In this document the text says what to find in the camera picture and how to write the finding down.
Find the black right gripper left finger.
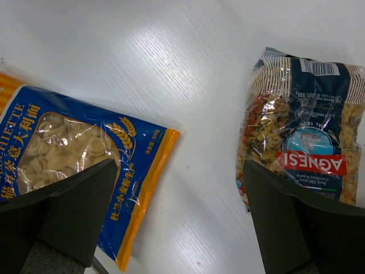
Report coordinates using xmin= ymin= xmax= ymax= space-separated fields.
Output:
xmin=1 ymin=159 xmax=117 ymax=273

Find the blue orange orecchiette pasta bag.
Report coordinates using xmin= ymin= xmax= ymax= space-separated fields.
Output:
xmin=1 ymin=74 xmax=180 ymax=271

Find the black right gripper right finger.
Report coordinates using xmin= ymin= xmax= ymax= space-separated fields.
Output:
xmin=243 ymin=160 xmax=364 ymax=273

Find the Agnesi tricolor fusilli bag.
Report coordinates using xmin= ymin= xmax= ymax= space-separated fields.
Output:
xmin=236 ymin=47 xmax=364 ymax=206

